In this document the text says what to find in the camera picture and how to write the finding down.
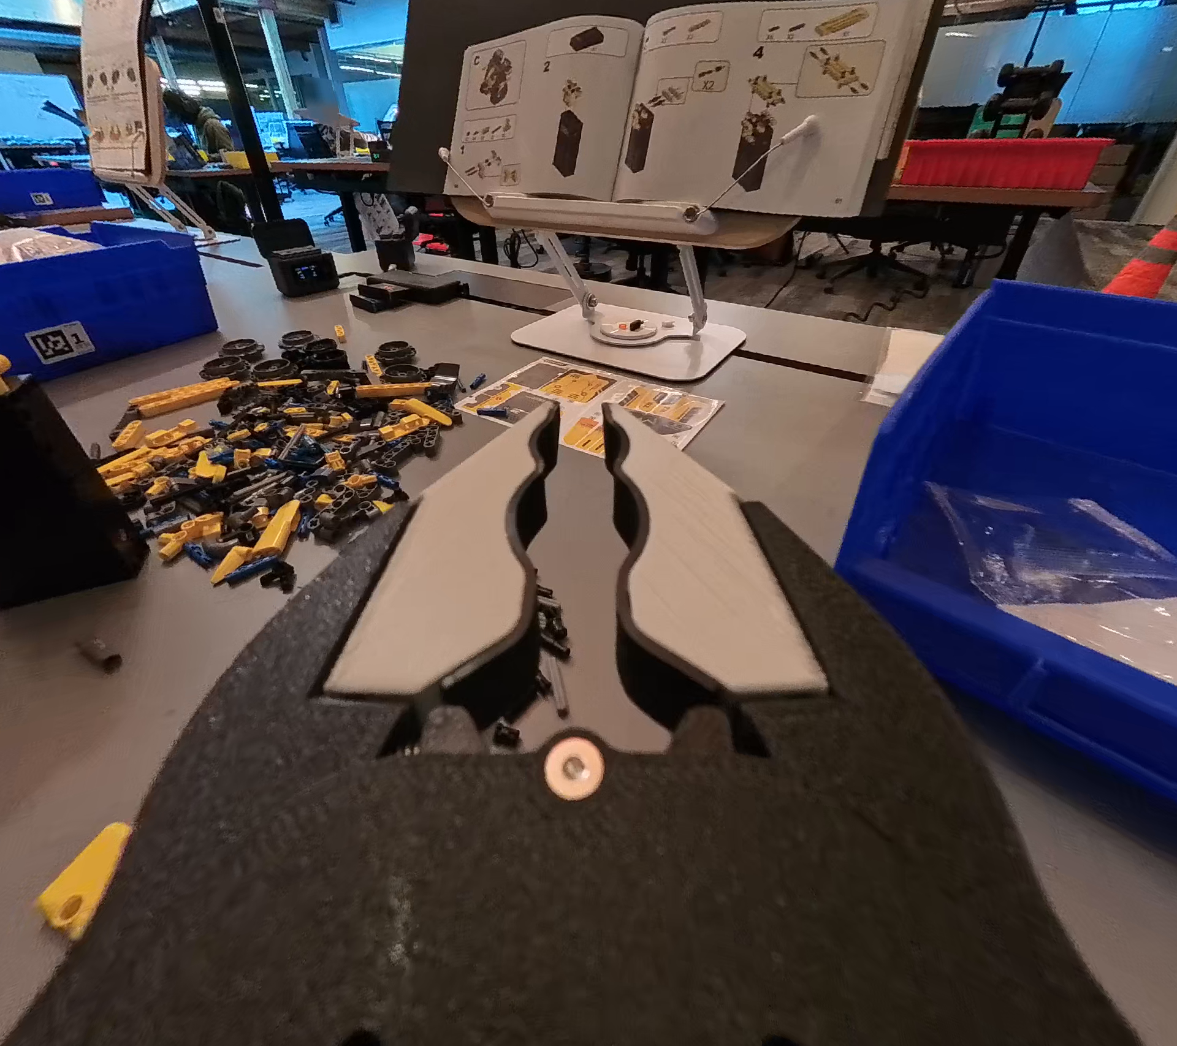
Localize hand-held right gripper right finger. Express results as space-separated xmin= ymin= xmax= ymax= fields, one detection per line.
xmin=602 ymin=401 xmax=831 ymax=704

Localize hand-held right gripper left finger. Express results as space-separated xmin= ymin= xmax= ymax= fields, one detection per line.
xmin=321 ymin=401 xmax=563 ymax=704

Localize pile of toy building pieces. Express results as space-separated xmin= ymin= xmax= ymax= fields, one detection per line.
xmin=96 ymin=324 xmax=489 ymax=590

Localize black toy block yellow connectors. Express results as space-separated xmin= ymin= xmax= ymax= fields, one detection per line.
xmin=0 ymin=356 xmax=150 ymax=608

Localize yellow grey sticker sheet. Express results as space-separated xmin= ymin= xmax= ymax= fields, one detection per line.
xmin=456 ymin=356 xmax=725 ymax=459

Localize blue plastic bin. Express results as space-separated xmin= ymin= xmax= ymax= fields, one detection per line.
xmin=0 ymin=168 xmax=104 ymax=215
xmin=836 ymin=280 xmax=1177 ymax=808
xmin=0 ymin=221 xmax=219 ymax=383

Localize white book stand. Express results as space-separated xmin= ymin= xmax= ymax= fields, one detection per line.
xmin=92 ymin=53 xmax=217 ymax=240
xmin=439 ymin=112 xmax=819 ymax=383

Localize printed paper sheets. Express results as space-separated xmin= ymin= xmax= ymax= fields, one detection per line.
xmin=859 ymin=327 xmax=948 ymax=408

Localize black power bank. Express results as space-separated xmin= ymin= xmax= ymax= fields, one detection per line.
xmin=382 ymin=270 xmax=471 ymax=304

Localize clear plastic bag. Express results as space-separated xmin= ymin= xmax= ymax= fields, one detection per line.
xmin=0 ymin=225 xmax=103 ymax=265
xmin=923 ymin=480 xmax=1177 ymax=660

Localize black charger with display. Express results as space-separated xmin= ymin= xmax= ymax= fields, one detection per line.
xmin=252 ymin=218 xmax=324 ymax=297

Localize yellow toy piece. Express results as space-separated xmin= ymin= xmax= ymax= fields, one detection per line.
xmin=35 ymin=822 xmax=134 ymax=941

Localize red plastic bin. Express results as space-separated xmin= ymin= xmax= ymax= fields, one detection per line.
xmin=896 ymin=137 xmax=1116 ymax=189

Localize orange traffic cone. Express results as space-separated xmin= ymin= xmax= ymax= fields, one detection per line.
xmin=1101 ymin=216 xmax=1177 ymax=297

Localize green toy truck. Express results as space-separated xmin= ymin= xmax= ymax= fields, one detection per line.
xmin=979 ymin=57 xmax=1073 ymax=141

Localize black pole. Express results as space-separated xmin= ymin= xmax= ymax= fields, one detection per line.
xmin=156 ymin=0 xmax=286 ymax=223

